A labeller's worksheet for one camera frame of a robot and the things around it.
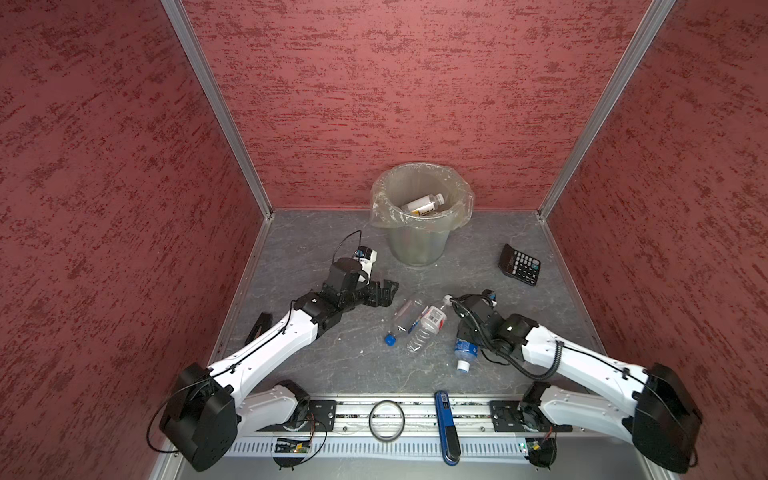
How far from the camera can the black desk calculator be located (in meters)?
1.02

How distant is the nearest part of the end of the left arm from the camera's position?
710 millimetres

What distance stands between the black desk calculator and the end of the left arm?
1.63ft
